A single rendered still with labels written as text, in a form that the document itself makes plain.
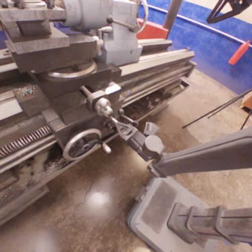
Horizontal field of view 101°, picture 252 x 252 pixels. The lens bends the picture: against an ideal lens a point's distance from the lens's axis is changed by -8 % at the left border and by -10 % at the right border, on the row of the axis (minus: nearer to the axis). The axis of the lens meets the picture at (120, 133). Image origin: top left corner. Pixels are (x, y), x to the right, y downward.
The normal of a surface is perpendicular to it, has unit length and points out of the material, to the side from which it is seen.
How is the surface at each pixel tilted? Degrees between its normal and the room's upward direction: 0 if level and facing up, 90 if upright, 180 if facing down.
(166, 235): 0
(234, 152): 100
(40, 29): 90
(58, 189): 0
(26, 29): 90
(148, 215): 0
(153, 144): 10
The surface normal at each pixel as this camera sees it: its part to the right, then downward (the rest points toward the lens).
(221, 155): -0.74, 0.57
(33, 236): 0.16, -0.57
